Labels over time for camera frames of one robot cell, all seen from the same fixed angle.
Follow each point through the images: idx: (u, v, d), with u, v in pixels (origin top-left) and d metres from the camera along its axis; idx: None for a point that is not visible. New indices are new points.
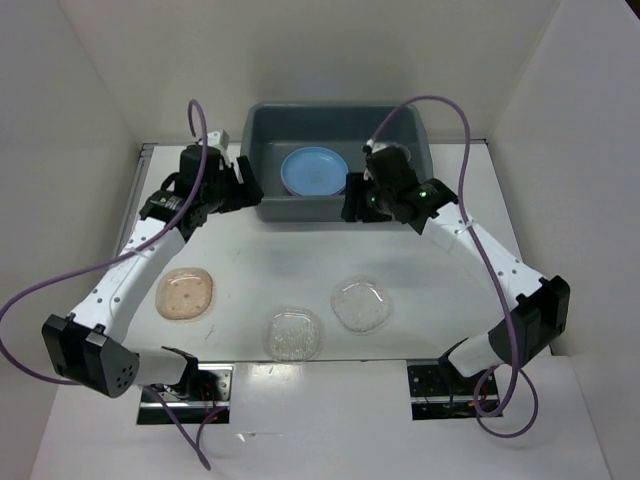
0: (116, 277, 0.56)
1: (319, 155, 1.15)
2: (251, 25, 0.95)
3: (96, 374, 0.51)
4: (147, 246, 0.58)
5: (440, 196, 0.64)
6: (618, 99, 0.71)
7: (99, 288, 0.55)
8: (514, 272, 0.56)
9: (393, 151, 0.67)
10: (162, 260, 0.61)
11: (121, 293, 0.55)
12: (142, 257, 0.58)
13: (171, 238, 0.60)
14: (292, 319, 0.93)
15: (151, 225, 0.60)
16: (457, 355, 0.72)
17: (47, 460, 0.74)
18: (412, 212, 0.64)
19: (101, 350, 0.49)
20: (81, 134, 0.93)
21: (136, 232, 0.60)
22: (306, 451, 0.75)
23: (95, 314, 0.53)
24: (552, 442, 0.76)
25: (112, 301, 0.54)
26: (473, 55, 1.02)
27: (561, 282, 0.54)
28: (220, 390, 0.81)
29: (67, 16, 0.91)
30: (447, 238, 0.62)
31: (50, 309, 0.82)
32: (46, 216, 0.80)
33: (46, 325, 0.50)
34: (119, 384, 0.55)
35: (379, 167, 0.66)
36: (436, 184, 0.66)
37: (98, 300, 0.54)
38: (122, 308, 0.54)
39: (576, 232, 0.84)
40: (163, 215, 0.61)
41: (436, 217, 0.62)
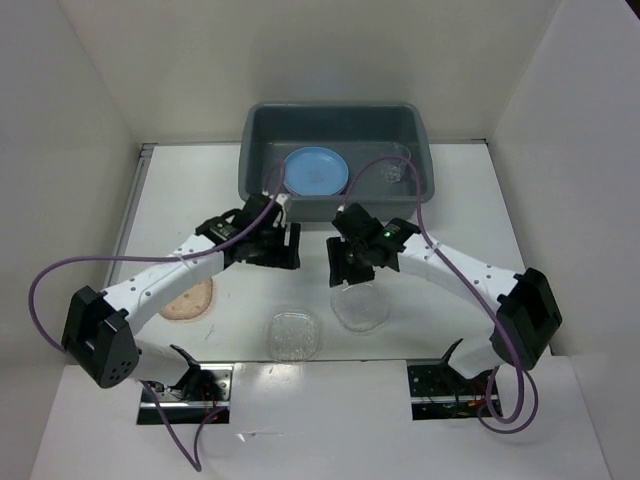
0: (155, 273, 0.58)
1: (318, 155, 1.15)
2: (252, 24, 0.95)
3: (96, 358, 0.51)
4: (191, 258, 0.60)
5: (401, 229, 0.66)
6: (618, 100, 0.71)
7: (136, 278, 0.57)
8: (489, 277, 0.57)
9: (354, 208, 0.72)
10: (198, 275, 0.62)
11: (153, 289, 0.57)
12: (183, 265, 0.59)
13: (214, 259, 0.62)
14: (292, 319, 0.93)
15: (203, 242, 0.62)
16: (459, 357, 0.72)
17: (47, 460, 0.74)
18: (384, 253, 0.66)
19: (115, 334, 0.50)
20: (81, 133, 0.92)
21: (188, 243, 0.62)
22: (306, 451, 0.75)
23: (123, 299, 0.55)
24: (552, 441, 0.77)
25: (143, 293, 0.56)
26: (473, 55, 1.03)
27: (536, 273, 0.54)
28: (220, 390, 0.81)
29: (66, 14, 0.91)
30: (420, 266, 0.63)
31: (51, 310, 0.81)
32: (45, 215, 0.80)
33: (79, 293, 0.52)
34: (112, 376, 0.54)
35: (346, 224, 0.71)
36: (397, 220, 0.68)
37: (131, 289, 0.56)
38: (149, 303, 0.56)
39: (575, 232, 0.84)
40: (215, 238, 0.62)
41: (403, 250, 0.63)
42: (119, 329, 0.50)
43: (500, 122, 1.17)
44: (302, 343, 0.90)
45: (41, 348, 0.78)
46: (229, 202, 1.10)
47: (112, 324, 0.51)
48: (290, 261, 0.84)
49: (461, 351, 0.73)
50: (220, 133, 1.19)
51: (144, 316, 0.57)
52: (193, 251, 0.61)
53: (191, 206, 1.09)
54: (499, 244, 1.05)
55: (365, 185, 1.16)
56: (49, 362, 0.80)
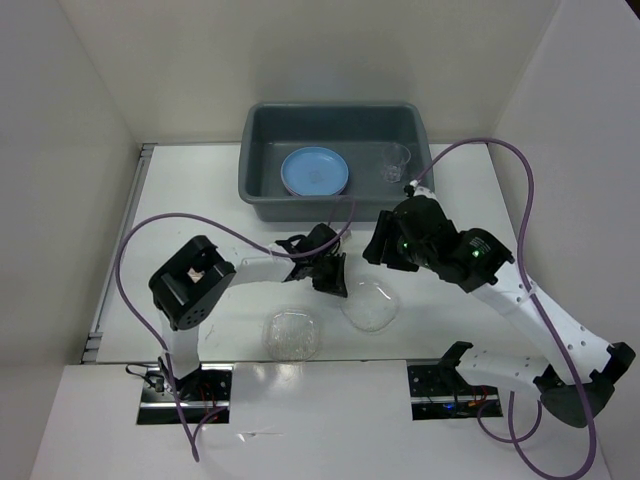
0: (253, 251, 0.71)
1: (319, 155, 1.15)
2: (252, 25, 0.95)
3: (189, 294, 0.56)
4: (277, 253, 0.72)
5: (491, 253, 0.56)
6: (619, 99, 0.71)
7: (240, 249, 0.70)
8: (582, 343, 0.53)
9: (427, 207, 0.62)
10: (271, 272, 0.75)
11: (250, 260, 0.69)
12: (269, 256, 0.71)
13: (286, 265, 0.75)
14: (291, 319, 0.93)
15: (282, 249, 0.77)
16: (471, 370, 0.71)
17: (47, 461, 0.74)
18: (462, 271, 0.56)
19: (221, 277, 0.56)
20: (81, 133, 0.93)
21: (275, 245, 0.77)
22: (305, 450, 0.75)
23: (230, 256, 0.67)
24: (552, 441, 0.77)
25: (245, 259, 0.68)
26: (473, 55, 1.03)
27: (627, 347, 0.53)
28: (221, 390, 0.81)
29: (66, 15, 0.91)
30: (506, 304, 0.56)
31: (51, 311, 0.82)
32: (46, 215, 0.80)
33: (197, 239, 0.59)
34: (188, 321, 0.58)
35: (418, 222, 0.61)
36: (480, 233, 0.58)
37: (235, 252, 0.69)
38: (242, 268, 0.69)
39: (574, 232, 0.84)
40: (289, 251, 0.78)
41: (495, 282, 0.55)
42: (226, 274, 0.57)
43: (500, 122, 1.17)
44: (302, 343, 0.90)
45: (41, 349, 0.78)
46: (229, 202, 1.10)
47: (221, 269, 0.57)
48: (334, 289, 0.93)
49: (471, 363, 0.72)
50: (221, 133, 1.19)
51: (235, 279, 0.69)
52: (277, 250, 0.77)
53: (192, 206, 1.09)
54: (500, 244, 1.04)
55: (363, 184, 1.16)
56: (49, 363, 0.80)
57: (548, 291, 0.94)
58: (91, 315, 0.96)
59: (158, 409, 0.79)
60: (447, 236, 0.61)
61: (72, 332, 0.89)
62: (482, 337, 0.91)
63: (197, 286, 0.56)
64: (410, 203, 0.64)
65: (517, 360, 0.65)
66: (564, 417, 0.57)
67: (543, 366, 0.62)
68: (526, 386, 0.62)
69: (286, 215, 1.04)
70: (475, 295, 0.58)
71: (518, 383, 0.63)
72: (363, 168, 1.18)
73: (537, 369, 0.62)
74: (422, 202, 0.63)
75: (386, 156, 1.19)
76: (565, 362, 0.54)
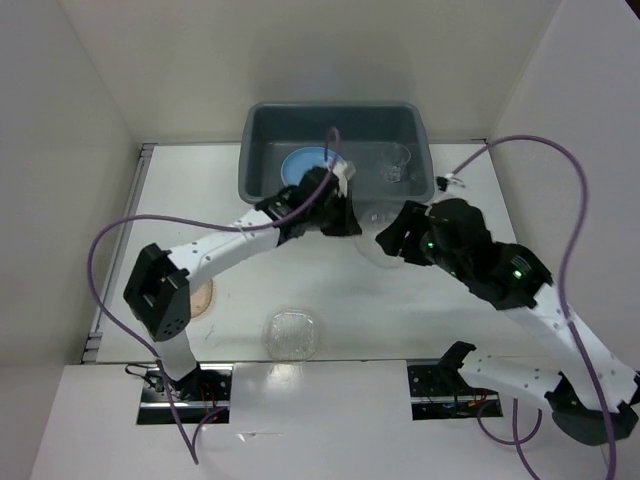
0: (216, 239, 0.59)
1: (319, 155, 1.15)
2: (252, 25, 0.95)
3: (155, 309, 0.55)
4: (250, 229, 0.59)
5: (531, 273, 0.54)
6: (619, 99, 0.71)
7: (198, 243, 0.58)
8: (613, 372, 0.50)
9: (470, 216, 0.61)
10: (253, 248, 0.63)
11: (213, 254, 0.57)
12: (241, 236, 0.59)
13: (270, 235, 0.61)
14: (292, 319, 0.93)
15: (262, 216, 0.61)
16: (473, 375, 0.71)
17: (47, 461, 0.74)
18: (500, 290, 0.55)
19: (174, 291, 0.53)
20: (81, 132, 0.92)
21: (249, 216, 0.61)
22: (306, 450, 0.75)
23: (185, 260, 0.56)
24: (552, 441, 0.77)
25: (204, 258, 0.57)
26: (473, 55, 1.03)
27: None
28: (220, 390, 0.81)
29: (66, 15, 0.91)
30: (542, 327, 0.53)
31: (51, 311, 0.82)
32: (46, 214, 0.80)
33: (146, 251, 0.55)
34: (168, 328, 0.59)
35: (457, 233, 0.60)
36: (524, 251, 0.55)
37: (194, 251, 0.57)
38: (207, 267, 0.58)
39: (575, 231, 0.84)
40: (272, 215, 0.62)
41: (534, 307, 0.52)
42: (179, 286, 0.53)
43: (501, 122, 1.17)
44: (302, 343, 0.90)
45: (41, 349, 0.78)
46: (230, 202, 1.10)
47: (174, 281, 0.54)
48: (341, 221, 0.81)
49: (474, 368, 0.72)
50: (221, 133, 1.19)
51: (202, 276, 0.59)
52: (253, 223, 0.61)
53: (191, 206, 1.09)
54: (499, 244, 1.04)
55: (364, 184, 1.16)
56: (49, 363, 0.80)
57: None
58: (91, 315, 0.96)
59: (158, 409, 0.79)
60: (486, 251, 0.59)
61: (72, 332, 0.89)
62: (482, 337, 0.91)
63: (158, 300, 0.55)
64: (451, 211, 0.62)
65: (527, 370, 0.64)
66: (575, 435, 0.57)
67: (553, 379, 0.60)
68: (533, 399, 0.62)
69: None
70: (510, 316, 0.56)
71: (526, 394, 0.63)
72: (363, 169, 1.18)
73: (548, 383, 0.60)
74: (464, 209, 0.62)
75: (386, 155, 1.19)
76: (593, 389, 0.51)
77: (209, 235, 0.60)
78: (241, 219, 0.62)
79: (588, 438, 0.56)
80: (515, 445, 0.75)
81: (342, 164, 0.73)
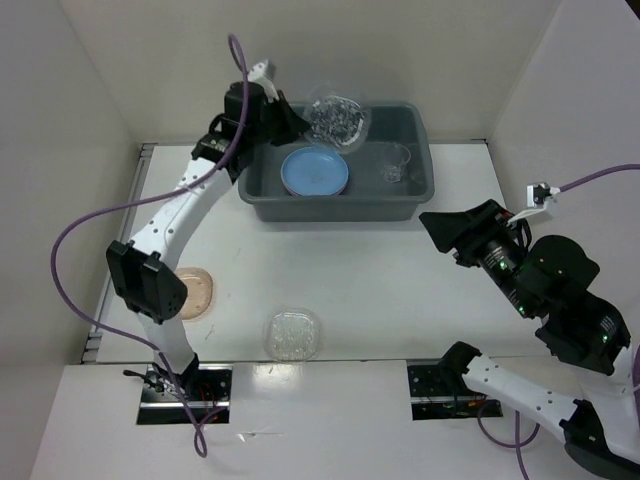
0: (170, 209, 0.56)
1: (318, 155, 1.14)
2: (252, 25, 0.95)
3: (150, 294, 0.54)
4: (198, 184, 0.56)
5: (614, 337, 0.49)
6: (618, 99, 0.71)
7: (155, 220, 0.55)
8: None
9: (578, 271, 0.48)
10: (211, 199, 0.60)
11: (175, 225, 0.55)
12: (193, 195, 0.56)
13: (220, 178, 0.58)
14: (292, 319, 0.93)
15: (203, 162, 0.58)
16: (480, 384, 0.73)
17: (47, 461, 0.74)
18: (580, 352, 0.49)
19: (157, 274, 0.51)
20: (80, 132, 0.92)
21: (189, 170, 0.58)
22: (306, 449, 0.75)
23: (151, 242, 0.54)
24: (552, 441, 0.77)
25: (167, 233, 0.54)
26: (473, 55, 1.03)
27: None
28: (221, 390, 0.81)
29: (66, 14, 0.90)
30: (607, 388, 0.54)
31: (51, 311, 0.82)
32: (45, 214, 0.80)
33: (111, 251, 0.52)
34: (172, 307, 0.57)
35: (560, 283, 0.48)
36: (614, 312, 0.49)
37: (154, 230, 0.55)
38: (175, 240, 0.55)
39: (575, 232, 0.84)
40: (214, 156, 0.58)
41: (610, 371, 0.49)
42: (159, 268, 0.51)
43: (500, 122, 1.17)
44: (302, 343, 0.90)
45: (41, 349, 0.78)
46: (229, 201, 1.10)
47: (151, 264, 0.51)
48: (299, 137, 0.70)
49: (481, 376, 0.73)
50: None
51: (175, 250, 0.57)
52: (198, 177, 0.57)
53: None
54: None
55: (364, 184, 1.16)
56: (49, 363, 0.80)
57: None
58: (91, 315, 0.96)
59: (159, 409, 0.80)
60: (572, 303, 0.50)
61: (72, 332, 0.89)
62: (482, 337, 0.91)
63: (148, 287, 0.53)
64: (546, 248, 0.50)
65: (540, 392, 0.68)
66: (584, 463, 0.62)
67: (568, 408, 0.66)
68: (549, 424, 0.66)
69: (286, 215, 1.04)
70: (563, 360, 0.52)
71: (539, 417, 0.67)
72: (363, 169, 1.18)
73: (564, 411, 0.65)
74: (566, 257, 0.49)
75: (386, 155, 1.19)
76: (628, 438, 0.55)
77: (161, 209, 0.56)
78: (183, 177, 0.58)
79: (597, 470, 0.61)
80: (515, 446, 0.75)
81: (261, 65, 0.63)
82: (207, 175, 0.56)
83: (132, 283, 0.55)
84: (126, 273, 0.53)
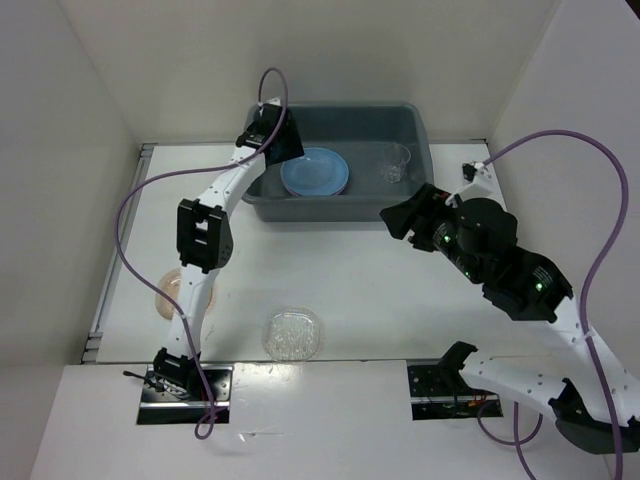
0: (226, 179, 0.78)
1: (317, 155, 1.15)
2: (252, 26, 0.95)
3: (211, 242, 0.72)
4: (245, 162, 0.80)
5: (555, 286, 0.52)
6: (618, 99, 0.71)
7: (215, 186, 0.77)
8: (626, 388, 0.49)
9: (501, 224, 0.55)
10: (250, 179, 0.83)
11: (230, 189, 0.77)
12: (242, 169, 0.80)
13: (258, 162, 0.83)
14: (292, 319, 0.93)
15: (246, 150, 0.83)
16: (474, 377, 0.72)
17: (47, 461, 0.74)
18: (520, 302, 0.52)
19: (220, 221, 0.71)
20: (80, 132, 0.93)
21: (236, 154, 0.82)
22: (304, 450, 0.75)
23: (213, 199, 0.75)
24: (553, 441, 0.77)
25: (225, 193, 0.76)
26: (473, 56, 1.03)
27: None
28: (220, 390, 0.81)
29: (66, 15, 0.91)
30: (559, 340, 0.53)
31: (51, 310, 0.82)
32: (46, 214, 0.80)
33: (181, 207, 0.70)
34: (223, 256, 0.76)
35: (485, 238, 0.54)
36: (547, 263, 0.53)
37: (216, 192, 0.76)
38: (230, 200, 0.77)
39: (575, 231, 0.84)
40: (252, 145, 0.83)
41: (553, 321, 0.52)
42: (222, 216, 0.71)
43: (500, 122, 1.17)
44: (302, 343, 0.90)
45: (41, 349, 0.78)
46: None
47: (216, 215, 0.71)
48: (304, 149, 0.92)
49: (475, 369, 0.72)
50: (221, 133, 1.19)
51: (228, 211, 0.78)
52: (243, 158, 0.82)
53: None
54: None
55: (363, 184, 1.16)
56: (49, 362, 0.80)
57: None
58: (91, 315, 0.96)
59: (158, 409, 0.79)
60: (507, 258, 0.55)
61: (71, 332, 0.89)
62: (482, 337, 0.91)
63: (210, 234, 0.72)
64: (471, 210, 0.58)
65: (531, 374, 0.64)
66: (577, 441, 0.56)
67: (557, 386, 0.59)
68: (540, 409, 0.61)
69: (286, 215, 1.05)
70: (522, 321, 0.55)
71: (531, 400, 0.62)
72: (363, 169, 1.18)
73: (551, 390, 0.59)
74: (490, 216, 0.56)
75: (386, 155, 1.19)
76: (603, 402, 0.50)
77: (219, 180, 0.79)
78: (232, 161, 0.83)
79: (590, 446, 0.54)
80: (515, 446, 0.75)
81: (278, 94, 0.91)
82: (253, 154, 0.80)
83: (195, 235, 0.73)
84: (192, 226, 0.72)
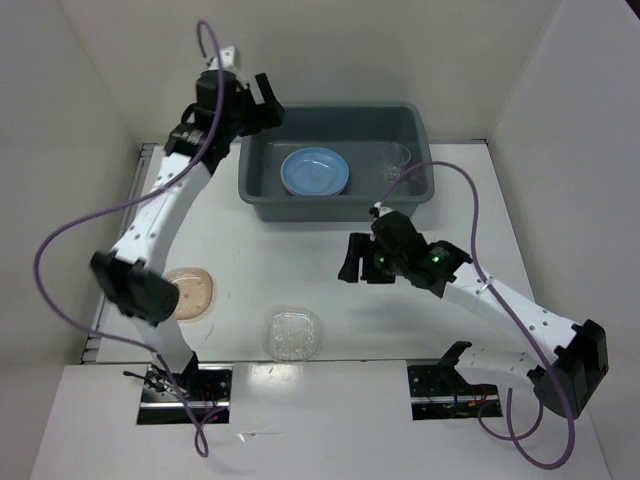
0: (150, 213, 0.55)
1: (317, 155, 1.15)
2: (251, 26, 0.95)
3: (141, 304, 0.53)
4: (175, 183, 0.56)
5: (452, 257, 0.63)
6: (618, 99, 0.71)
7: (136, 225, 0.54)
8: (545, 324, 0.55)
9: (400, 222, 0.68)
10: (190, 197, 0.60)
11: (156, 229, 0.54)
12: (171, 194, 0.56)
13: (199, 173, 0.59)
14: (292, 319, 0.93)
15: (177, 160, 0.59)
16: (468, 368, 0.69)
17: (47, 461, 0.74)
18: (429, 278, 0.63)
19: (144, 283, 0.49)
20: (80, 132, 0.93)
21: (164, 169, 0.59)
22: (305, 451, 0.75)
23: (133, 249, 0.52)
24: (553, 440, 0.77)
25: (148, 237, 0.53)
26: (472, 56, 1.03)
27: (593, 324, 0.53)
28: (220, 390, 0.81)
29: (66, 15, 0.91)
30: (469, 298, 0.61)
31: (51, 310, 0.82)
32: (46, 214, 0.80)
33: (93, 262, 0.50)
34: (166, 310, 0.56)
35: (389, 233, 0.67)
36: (444, 244, 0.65)
37: (136, 235, 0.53)
38: (159, 243, 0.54)
39: (575, 232, 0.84)
40: (188, 149, 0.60)
41: (454, 280, 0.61)
42: (145, 277, 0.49)
43: (500, 122, 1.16)
44: (302, 343, 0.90)
45: (42, 350, 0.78)
46: (229, 202, 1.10)
47: (138, 273, 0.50)
48: (275, 115, 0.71)
49: (468, 361, 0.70)
50: None
51: (162, 254, 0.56)
52: (174, 174, 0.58)
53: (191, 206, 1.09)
54: (500, 243, 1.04)
55: (364, 184, 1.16)
56: (49, 363, 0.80)
57: (549, 292, 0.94)
58: (91, 315, 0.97)
59: (159, 409, 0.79)
60: (417, 248, 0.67)
61: (72, 332, 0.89)
62: (482, 337, 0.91)
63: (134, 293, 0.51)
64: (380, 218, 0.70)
65: (513, 354, 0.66)
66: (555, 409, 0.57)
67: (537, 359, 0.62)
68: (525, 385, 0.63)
69: (286, 216, 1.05)
70: (447, 298, 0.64)
71: (515, 378, 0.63)
72: (363, 169, 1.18)
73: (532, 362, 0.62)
74: (392, 217, 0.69)
75: (386, 155, 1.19)
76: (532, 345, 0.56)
77: (141, 213, 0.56)
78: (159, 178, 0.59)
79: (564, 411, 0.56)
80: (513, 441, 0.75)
81: (229, 52, 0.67)
82: (184, 170, 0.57)
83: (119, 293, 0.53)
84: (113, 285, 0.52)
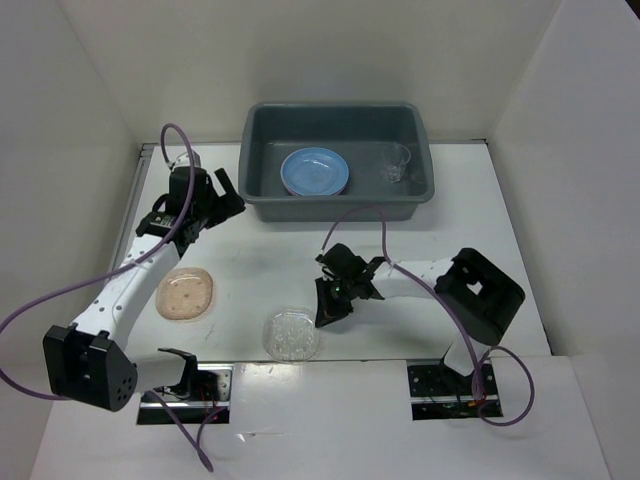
0: (116, 287, 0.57)
1: (318, 155, 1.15)
2: (251, 25, 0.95)
3: (97, 384, 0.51)
4: (145, 257, 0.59)
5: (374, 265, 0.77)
6: (618, 98, 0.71)
7: (101, 298, 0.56)
8: (431, 268, 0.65)
9: (338, 249, 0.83)
10: (159, 274, 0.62)
11: (122, 301, 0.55)
12: (141, 268, 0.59)
13: (167, 252, 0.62)
14: (292, 319, 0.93)
15: (148, 240, 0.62)
16: (455, 357, 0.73)
17: (46, 461, 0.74)
18: (367, 289, 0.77)
19: (106, 354, 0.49)
20: (80, 132, 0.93)
21: (135, 247, 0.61)
22: (304, 451, 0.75)
23: (97, 322, 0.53)
24: (552, 439, 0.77)
25: (114, 309, 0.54)
26: (473, 55, 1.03)
27: (466, 249, 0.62)
28: (220, 390, 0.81)
29: (67, 16, 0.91)
30: (390, 284, 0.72)
31: (51, 310, 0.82)
32: (45, 214, 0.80)
33: (48, 337, 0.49)
34: (119, 396, 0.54)
35: (331, 260, 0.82)
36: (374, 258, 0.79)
37: (100, 309, 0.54)
38: (124, 316, 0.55)
39: (574, 231, 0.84)
40: (159, 233, 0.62)
41: (374, 276, 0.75)
42: (108, 349, 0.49)
43: (500, 122, 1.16)
44: (302, 343, 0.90)
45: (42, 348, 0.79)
46: None
47: (99, 346, 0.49)
48: (239, 208, 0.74)
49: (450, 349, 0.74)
50: (221, 133, 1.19)
51: (125, 330, 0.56)
52: (144, 251, 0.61)
53: None
54: (500, 243, 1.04)
55: (364, 184, 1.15)
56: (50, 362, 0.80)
57: (550, 291, 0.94)
58: None
59: (158, 409, 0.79)
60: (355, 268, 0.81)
61: None
62: None
63: (92, 371, 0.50)
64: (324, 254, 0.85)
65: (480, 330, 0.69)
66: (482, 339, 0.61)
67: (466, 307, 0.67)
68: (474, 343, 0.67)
69: (287, 217, 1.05)
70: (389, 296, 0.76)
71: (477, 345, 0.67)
72: (364, 169, 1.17)
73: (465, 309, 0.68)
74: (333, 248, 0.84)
75: (386, 155, 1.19)
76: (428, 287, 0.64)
77: (107, 289, 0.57)
78: (129, 254, 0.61)
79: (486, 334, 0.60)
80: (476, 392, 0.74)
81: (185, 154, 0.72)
82: (154, 247, 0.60)
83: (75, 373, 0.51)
84: (70, 360, 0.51)
